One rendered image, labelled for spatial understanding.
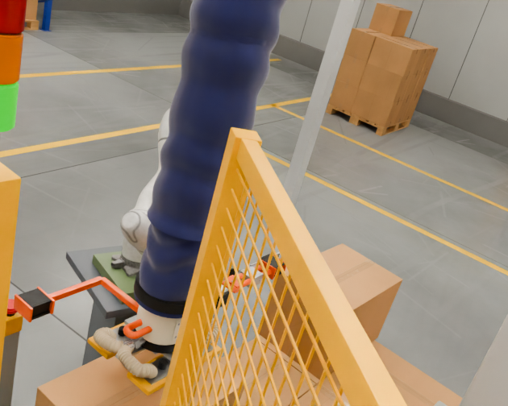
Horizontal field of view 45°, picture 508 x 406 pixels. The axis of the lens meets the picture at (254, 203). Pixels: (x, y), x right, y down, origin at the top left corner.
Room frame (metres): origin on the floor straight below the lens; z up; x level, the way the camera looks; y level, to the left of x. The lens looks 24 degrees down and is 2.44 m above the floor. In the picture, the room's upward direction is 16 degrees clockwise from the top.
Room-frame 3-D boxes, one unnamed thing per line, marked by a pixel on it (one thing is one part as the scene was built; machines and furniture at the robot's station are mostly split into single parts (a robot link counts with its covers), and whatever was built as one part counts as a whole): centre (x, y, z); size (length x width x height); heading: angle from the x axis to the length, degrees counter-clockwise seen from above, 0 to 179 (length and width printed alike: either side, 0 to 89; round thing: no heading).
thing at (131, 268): (2.51, 0.49, 0.83); 0.22 x 0.18 x 0.06; 136
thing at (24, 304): (1.48, 0.56, 1.24); 0.09 x 0.08 x 0.05; 58
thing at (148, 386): (1.55, 0.10, 1.13); 0.34 x 0.10 x 0.05; 148
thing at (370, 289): (2.74, -0.55, 0.74); 0.60 x 0.40 x 0.40; 146
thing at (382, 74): (9.78, -1.41, 0.87); 1.20 x 1.01 x 1.74; 152
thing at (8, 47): (0.62, 0.31, 2.24); 0.05 x 0.05 x 0.05
